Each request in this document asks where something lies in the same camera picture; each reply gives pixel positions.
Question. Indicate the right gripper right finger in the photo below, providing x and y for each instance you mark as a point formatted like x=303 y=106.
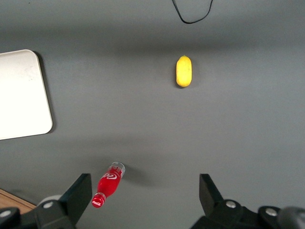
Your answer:
x=212 y=205

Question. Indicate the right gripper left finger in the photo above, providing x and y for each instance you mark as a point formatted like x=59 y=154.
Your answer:
x=76 y=200

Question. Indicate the beige rectangular tray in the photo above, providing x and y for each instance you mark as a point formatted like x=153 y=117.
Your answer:
x=21 y=95

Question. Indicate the red cola bottle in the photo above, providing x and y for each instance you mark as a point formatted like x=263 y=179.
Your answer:
x=108 y=184

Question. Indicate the wooden drawer cabinet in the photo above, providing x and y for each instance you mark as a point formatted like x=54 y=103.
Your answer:
x=9 y=200

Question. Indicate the yellow lemon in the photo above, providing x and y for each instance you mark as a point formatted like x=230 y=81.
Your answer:
x=184 y=71

